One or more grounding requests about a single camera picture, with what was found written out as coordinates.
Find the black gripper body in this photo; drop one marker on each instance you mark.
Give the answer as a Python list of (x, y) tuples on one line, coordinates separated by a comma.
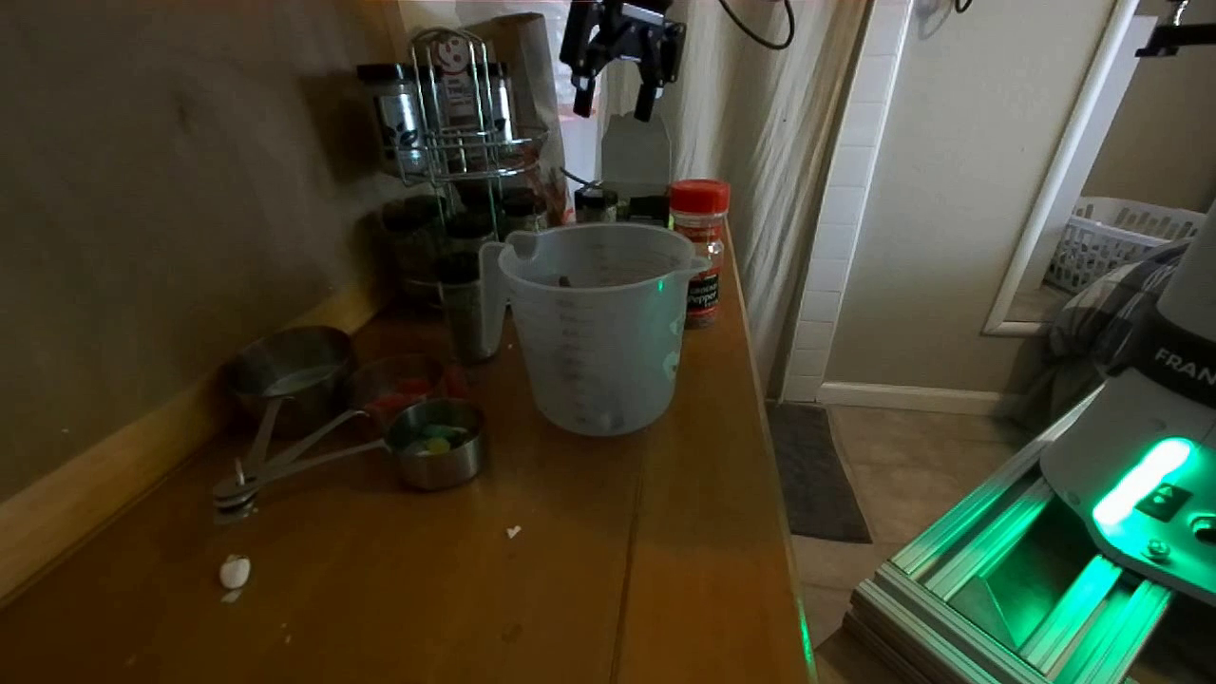
[(619, 26)]

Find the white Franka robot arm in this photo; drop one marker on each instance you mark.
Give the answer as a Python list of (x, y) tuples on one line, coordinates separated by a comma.
[(1191, 317)]

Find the grey cardboard box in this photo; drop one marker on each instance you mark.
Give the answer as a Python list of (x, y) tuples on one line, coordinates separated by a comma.
[(631, 156)]

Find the white curtain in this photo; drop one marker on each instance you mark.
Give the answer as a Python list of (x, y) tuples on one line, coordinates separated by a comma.
[(761, 152)]

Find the red lid spice jar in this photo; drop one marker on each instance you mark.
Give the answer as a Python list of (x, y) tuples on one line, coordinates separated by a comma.
[(699, 213)]

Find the clear plastic measuring jug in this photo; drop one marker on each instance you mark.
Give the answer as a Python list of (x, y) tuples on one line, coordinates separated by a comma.
[(595, 330)]

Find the small metal measuring cup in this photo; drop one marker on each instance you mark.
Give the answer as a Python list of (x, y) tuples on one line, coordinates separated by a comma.
[(436, 448)]

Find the large metal measuring cup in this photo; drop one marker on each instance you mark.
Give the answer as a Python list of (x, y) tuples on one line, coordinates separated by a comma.
[(289, 366)]

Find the dark door mat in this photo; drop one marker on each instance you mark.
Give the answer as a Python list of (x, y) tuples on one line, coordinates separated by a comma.
[(817, 469)]

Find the tiny white crumb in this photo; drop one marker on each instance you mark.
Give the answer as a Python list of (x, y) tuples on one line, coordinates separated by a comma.
[(514, 530)]

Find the white laundry basket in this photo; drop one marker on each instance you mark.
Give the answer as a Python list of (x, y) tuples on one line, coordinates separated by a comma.
[(1116, 233)]

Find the grey plaid cloth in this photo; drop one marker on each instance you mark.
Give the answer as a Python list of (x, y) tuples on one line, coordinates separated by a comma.
[(1103, 330)]

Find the white garlic piece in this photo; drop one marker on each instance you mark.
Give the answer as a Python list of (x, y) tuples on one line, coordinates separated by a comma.
[(234, 572)]

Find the white door frame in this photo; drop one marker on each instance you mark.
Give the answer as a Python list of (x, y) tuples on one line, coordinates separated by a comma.
[(838, 192)]

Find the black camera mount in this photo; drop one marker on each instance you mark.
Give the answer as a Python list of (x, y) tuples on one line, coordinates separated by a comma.
[(1178, 32)]

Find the aluminium profile base frame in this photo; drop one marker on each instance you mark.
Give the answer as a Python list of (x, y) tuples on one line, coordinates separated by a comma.
[(1013, 582)]

